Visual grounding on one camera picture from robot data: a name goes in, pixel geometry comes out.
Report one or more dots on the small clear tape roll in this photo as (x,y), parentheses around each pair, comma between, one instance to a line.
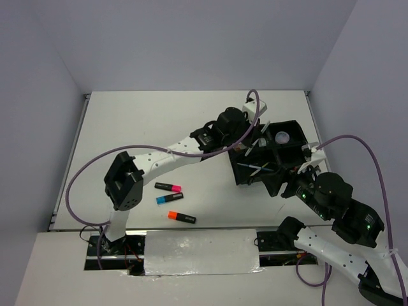
(262,142)

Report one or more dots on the blue highlighter marker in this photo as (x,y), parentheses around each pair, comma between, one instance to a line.
(168,198)

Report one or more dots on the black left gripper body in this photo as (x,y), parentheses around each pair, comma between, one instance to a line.
(243,127)

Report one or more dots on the green pen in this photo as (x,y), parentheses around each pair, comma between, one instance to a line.
(259,130)

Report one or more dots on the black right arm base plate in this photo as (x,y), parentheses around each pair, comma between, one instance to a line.
(277,241)

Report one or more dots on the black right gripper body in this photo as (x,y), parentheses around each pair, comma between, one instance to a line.
(300,185)

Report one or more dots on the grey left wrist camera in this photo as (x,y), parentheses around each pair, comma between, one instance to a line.
(255,106)

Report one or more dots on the orange highlighter marker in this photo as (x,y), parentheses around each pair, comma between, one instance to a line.
(181,217)

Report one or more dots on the pink highlighter marker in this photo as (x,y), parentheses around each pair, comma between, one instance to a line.
(168,187)

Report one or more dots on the clear paperclip jar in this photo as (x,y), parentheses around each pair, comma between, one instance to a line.
(282,138)

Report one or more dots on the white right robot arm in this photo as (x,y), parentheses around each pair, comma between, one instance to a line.
(358,247)

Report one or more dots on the blue pen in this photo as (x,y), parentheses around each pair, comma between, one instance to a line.
(249,166)

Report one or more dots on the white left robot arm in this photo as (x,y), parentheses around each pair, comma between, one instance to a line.
(128,175)

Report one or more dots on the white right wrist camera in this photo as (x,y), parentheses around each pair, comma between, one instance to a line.
(313,156)

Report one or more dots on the yellow pen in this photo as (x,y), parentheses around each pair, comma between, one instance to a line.
(258,169)

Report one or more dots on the black compartment organizer tray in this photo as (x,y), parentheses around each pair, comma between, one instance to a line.
(277,156)

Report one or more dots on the silver foil sheet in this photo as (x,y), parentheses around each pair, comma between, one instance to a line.
(201,252)

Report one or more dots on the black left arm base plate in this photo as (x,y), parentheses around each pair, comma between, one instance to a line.
(130,244)

